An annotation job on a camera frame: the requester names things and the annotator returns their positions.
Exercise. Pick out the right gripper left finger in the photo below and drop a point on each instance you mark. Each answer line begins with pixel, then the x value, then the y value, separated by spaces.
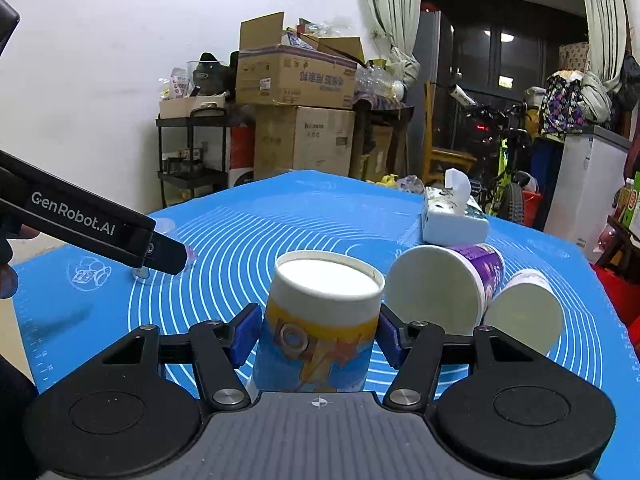
pixel 143 401

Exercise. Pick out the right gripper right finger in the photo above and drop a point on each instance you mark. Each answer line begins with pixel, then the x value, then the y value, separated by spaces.
pixel 490 406

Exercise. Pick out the blue yellow cartoon paper cup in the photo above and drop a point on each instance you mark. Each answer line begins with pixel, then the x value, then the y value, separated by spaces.
pixel 319 324

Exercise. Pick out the white paper cup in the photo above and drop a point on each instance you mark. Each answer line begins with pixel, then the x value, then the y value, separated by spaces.
pixel 527 310

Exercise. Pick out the clear plastic cup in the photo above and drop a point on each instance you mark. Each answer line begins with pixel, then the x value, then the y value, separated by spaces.
pixel 166 254

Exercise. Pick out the purple paper cup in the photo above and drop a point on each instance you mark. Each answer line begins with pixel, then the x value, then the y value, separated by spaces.
pixel 447 286

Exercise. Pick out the person's left hand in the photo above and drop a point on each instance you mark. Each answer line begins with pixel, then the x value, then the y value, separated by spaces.
pixel 8 277

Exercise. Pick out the blue silicone baking mat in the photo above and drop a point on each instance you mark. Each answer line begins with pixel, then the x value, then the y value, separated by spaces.
pixel 71 304

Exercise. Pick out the red gift bag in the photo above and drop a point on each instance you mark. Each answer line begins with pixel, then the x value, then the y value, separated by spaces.
pixel 624 295

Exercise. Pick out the black metal shelf rack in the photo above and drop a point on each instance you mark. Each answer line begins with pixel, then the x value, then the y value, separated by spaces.
pixel 197 174

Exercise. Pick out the dark wooden side table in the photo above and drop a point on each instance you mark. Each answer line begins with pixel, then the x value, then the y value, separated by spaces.
pixel 621 251

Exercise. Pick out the white tissue box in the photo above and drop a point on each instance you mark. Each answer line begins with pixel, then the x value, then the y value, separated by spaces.
pixel 450 216

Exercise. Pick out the red bucket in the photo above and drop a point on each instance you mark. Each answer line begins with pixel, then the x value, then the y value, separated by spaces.
pixel 531 201

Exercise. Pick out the green white product box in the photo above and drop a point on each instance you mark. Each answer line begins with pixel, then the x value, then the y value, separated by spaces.
pixel 632 202

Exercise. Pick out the lower cardboard box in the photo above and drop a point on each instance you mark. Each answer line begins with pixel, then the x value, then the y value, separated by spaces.
pixel 302 138

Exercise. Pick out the white chest freezer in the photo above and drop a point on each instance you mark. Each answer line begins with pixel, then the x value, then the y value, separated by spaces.
pixel 591 172

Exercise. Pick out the wooden chair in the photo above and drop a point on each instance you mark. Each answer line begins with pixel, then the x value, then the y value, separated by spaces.
pixel 437 156

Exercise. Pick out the top open cardboard box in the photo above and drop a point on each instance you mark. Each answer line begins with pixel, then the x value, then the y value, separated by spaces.
pixel 278 67

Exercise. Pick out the green black bicycle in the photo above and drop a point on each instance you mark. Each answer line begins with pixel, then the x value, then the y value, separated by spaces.
pixel 497 140

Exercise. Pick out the purple patterned bag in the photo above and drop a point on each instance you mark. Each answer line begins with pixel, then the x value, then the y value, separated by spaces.
pixel 560 109

